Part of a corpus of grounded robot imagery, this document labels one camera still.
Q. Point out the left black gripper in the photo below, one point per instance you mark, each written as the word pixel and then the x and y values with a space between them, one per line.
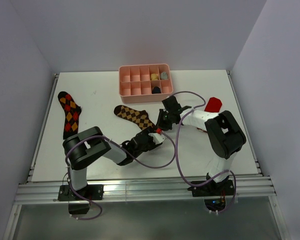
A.
pixel 147 131

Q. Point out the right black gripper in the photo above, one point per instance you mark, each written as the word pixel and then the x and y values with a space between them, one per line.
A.
pixel 160 124

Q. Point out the brown yellow argyle sock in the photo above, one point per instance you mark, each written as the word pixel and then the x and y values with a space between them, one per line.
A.
pixel 138 117

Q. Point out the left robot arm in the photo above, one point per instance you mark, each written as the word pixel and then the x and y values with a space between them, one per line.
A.
pixel 84 148

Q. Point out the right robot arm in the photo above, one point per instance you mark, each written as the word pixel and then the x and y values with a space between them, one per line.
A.
pixel 224 133

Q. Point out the dark navy rolled sock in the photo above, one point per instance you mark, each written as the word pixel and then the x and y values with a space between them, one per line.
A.
pixel 156 90

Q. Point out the grey rolled sock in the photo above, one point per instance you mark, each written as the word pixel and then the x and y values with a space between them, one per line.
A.
pixel 164 75

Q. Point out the pink divided organizer box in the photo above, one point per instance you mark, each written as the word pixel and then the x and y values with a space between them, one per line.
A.
pixel 135 84

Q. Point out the yellow rolled sock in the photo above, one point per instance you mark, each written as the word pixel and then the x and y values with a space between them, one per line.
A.
pixel 154 77

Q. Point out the red christmas sock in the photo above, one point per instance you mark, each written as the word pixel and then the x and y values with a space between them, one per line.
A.
pixel 213 105

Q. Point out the red orange argyle sock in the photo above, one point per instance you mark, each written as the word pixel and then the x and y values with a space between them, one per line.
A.
pixel 72 113

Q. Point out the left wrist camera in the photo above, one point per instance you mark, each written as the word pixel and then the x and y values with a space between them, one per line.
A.
pixel 157 136

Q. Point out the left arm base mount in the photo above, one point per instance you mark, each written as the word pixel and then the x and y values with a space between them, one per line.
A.
pixel 90 192

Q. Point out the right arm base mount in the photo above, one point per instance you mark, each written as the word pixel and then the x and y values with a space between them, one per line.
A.
pixel 219 190

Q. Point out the aluminium front rail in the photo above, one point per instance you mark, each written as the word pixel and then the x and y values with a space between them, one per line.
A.
pixel 152 189

